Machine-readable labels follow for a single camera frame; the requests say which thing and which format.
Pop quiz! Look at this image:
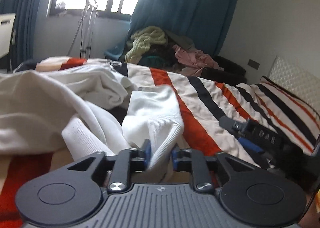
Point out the white knit sweater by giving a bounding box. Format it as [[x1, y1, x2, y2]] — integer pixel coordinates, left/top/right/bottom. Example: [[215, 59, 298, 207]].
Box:
[[1, 65, 184, 169]]

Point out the striped pillow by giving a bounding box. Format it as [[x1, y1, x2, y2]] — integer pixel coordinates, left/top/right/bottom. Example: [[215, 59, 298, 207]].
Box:
[[251, 77, 319, 155]]

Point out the black bedside seat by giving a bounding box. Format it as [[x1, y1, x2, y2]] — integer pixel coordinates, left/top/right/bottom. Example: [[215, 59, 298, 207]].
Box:
[[201, 56, 247, 86]]

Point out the white quilted headboard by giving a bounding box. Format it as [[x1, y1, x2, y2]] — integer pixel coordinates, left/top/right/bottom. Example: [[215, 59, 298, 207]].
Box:
[[268, 56, 320, 114]]

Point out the pink garment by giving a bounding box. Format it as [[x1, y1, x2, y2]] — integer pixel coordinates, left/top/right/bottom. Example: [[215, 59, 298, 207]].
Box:
[[173, 45, 224, 77]]

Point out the olive grey garment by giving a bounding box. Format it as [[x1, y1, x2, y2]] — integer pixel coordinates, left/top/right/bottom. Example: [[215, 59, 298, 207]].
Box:
[[164, 30, 195, 50]]

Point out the dark green garment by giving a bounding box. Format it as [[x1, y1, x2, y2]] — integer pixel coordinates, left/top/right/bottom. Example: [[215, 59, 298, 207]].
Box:
[[138, 54, 171, 69]]

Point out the teal curtain right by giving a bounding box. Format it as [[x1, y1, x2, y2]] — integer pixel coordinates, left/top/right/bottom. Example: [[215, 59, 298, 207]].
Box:
[[128, 0, 237, 57]]

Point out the teal curtain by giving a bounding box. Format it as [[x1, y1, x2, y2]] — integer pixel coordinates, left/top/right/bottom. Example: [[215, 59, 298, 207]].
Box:
[[1, 0, 52, 69], [128, 0, 237, 57]]

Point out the teal curtain left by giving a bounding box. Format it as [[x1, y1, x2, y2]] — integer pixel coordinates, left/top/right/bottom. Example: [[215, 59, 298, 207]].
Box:
[[1, 0, 52, 69]]

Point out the wall socket plate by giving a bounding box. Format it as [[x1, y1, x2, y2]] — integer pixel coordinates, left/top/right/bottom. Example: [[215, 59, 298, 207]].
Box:
[[247, 59, 260, 70]]

